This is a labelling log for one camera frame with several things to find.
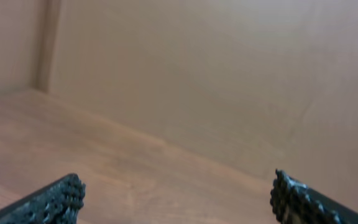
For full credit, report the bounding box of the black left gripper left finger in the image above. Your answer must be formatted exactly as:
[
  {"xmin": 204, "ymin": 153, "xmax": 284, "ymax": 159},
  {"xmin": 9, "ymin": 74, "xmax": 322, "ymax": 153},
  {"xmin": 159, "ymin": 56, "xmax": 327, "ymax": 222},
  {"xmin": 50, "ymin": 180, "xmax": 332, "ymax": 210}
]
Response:
[{"xmin": 0, "ymin": 173, "xmax": 86, "ymax": 224}]

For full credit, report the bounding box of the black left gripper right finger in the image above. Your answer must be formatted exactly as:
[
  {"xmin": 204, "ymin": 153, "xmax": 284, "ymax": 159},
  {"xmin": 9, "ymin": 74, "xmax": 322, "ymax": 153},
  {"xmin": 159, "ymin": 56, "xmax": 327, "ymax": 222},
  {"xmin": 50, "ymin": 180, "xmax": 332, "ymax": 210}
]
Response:
[{"xmin": 270, "ymin": 169, "xmax": 358, "ymax": 224}]

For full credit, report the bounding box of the brown cardboard backdrop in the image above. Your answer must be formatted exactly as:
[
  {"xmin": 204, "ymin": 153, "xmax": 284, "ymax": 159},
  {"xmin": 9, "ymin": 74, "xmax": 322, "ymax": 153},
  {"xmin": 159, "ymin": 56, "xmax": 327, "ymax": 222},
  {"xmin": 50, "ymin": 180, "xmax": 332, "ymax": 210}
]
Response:
[{"xmin": 0, "ymin": 1, "xmax": 358, "ymax": 209}]

